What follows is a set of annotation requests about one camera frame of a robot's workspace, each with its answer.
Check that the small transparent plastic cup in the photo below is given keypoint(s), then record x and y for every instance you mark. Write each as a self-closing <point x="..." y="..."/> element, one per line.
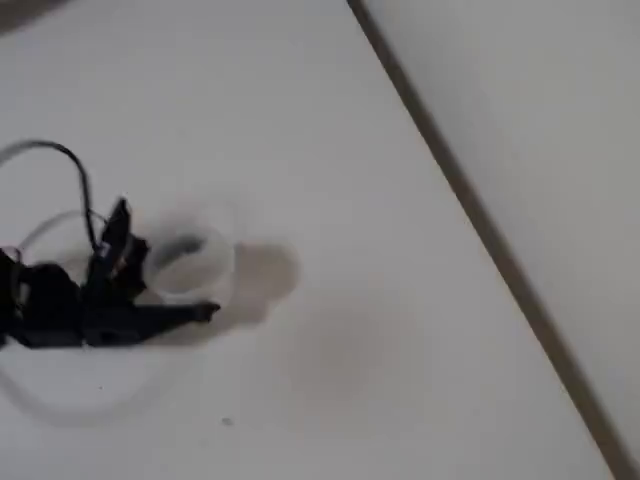
<point x="200" y="275"/>

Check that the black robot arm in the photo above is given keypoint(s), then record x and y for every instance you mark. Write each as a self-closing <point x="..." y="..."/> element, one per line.
<point x="7" y="295"/>

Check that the dark table edge strip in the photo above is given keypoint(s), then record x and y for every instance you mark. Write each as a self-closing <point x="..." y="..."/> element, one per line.
<point x="477" y="222"/>

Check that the black gripper-mounted camera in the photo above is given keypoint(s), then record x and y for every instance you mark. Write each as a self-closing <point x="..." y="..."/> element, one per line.
<point x="112" y="240"/>

